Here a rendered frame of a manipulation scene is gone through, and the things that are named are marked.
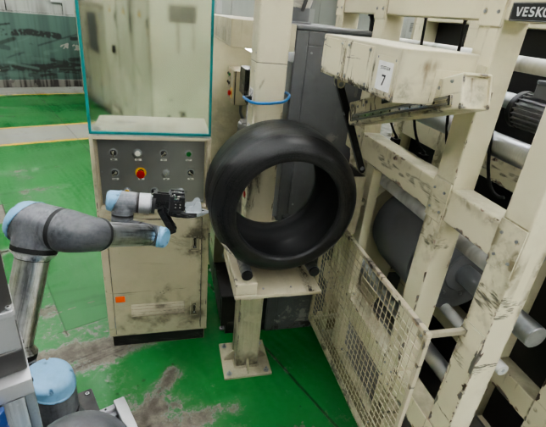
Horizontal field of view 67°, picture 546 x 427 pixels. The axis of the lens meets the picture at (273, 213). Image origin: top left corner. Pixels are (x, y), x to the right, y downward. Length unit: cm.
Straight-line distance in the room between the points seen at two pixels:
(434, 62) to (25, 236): 118
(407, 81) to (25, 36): 937
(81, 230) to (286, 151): 69
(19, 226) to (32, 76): 911
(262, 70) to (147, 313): 150
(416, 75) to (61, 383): 124
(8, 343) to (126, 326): 178
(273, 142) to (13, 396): 101
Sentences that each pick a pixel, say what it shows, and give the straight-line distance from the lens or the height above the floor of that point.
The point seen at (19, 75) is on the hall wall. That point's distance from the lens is 1025.
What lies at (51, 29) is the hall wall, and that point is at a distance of 1025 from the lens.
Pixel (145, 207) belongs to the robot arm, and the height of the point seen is 117.
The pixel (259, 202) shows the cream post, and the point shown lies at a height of 105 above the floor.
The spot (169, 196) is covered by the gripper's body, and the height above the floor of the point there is 121.
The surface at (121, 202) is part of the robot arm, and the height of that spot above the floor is 119.
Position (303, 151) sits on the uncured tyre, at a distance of 144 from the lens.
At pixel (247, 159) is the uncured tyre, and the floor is 138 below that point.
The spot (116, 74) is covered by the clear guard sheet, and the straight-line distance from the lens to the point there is 200.
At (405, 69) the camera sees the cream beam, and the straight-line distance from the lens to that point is 124.
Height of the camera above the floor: 183
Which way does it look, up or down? 26 degrees down
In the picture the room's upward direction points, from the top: 6 degrees clockwise
